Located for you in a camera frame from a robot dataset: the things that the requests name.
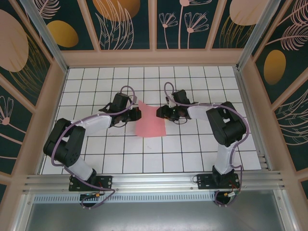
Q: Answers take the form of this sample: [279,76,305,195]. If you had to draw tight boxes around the pink cloth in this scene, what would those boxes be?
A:
[134,100,167,138]

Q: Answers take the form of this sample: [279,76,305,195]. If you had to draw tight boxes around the grey metal panel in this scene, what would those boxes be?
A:
[24,201,288,231]

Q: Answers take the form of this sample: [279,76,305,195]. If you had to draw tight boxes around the long aluminium mounting rail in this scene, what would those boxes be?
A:
[23,170,286,193]

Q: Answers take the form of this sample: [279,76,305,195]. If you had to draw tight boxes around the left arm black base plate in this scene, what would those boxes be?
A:
[68,175,114,193]

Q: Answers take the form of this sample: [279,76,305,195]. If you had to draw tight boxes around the aluminium side rail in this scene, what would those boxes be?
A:
[234,67,274,172]

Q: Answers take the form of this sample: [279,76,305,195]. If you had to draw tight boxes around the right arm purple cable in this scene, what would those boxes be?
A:
[163,81,251,208]

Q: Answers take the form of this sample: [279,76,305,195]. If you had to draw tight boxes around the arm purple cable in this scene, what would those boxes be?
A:
[163,81,251,208]
[51,85,138,211]

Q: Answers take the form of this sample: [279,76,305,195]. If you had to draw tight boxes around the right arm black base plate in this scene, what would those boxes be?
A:
[196,173,241,191]

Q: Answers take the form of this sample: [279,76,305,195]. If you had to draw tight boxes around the perforated metal cable tray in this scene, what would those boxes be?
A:
[33,193,218,203]

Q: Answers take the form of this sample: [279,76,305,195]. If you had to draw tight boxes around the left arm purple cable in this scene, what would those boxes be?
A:
[51,85,138,211]

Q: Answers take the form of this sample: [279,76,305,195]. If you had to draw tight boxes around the aluminium corner post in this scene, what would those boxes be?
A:
[19,0,70,73]
[235,0,282,72]

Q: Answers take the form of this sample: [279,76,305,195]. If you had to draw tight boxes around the aluminium frame profile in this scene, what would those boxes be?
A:
[14,193,34,231]
[274,190,298,231]

